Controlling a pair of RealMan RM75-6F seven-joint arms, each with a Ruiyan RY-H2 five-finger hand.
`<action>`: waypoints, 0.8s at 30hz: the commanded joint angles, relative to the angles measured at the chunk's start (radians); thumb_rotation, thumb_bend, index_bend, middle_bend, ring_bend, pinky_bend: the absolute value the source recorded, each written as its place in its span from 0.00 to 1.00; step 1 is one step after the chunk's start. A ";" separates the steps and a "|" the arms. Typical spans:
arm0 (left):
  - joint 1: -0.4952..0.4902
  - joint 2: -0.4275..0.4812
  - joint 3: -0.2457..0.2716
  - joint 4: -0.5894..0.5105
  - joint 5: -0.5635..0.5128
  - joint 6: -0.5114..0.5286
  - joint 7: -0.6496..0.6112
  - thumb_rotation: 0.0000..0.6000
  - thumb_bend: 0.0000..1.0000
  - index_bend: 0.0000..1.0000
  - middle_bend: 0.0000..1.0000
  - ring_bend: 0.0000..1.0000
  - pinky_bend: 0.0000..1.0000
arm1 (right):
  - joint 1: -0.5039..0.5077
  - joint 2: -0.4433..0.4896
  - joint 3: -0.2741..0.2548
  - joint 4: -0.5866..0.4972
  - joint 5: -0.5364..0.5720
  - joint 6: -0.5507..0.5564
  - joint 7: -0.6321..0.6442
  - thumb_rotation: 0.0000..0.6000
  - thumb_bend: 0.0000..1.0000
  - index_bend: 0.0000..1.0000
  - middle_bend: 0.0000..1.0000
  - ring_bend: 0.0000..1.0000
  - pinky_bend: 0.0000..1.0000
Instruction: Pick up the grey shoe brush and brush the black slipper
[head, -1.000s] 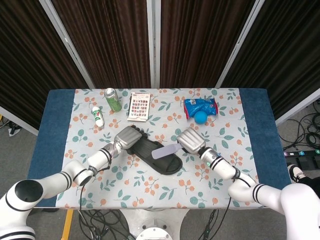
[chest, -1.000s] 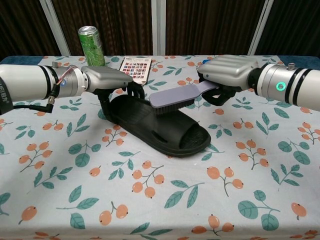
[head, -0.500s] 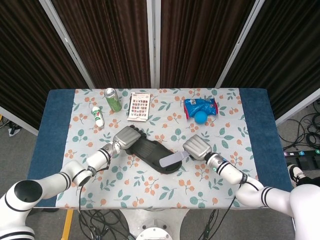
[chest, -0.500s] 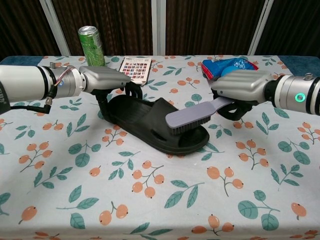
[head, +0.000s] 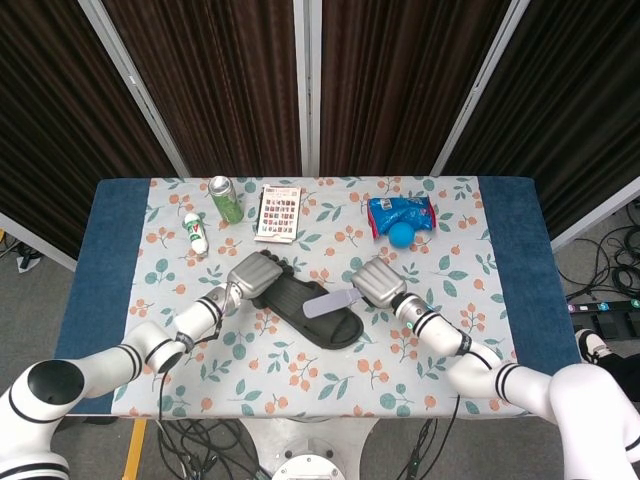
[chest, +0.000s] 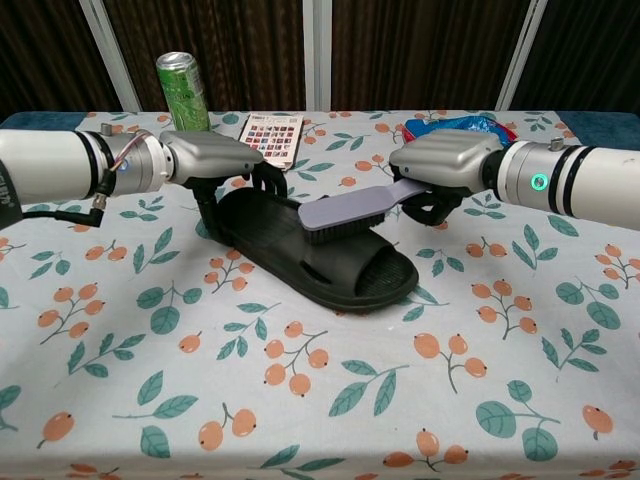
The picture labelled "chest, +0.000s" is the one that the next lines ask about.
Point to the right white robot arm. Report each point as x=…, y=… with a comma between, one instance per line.
x=590, y=175

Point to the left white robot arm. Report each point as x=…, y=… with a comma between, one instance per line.
x=50, y=165

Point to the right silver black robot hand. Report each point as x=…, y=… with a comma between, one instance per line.
x=445, y=157

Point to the black slipper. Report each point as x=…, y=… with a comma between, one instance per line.
x=280, y=240

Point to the blue snack bag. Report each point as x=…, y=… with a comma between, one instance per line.
x=470, y=124

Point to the floral tablecloth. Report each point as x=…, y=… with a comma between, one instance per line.
x=300, y=375

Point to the dark brown partition panel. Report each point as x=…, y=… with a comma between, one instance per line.
x=585, y=55
x=45, y=55
x=240, y=55
x=415, y=55

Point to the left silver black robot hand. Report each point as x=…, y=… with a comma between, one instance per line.
x=210, y=157

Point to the green drink can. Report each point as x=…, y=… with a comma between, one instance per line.
x=185, y=95

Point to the card with coloured squares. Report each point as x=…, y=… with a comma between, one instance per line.
x=272, y=140

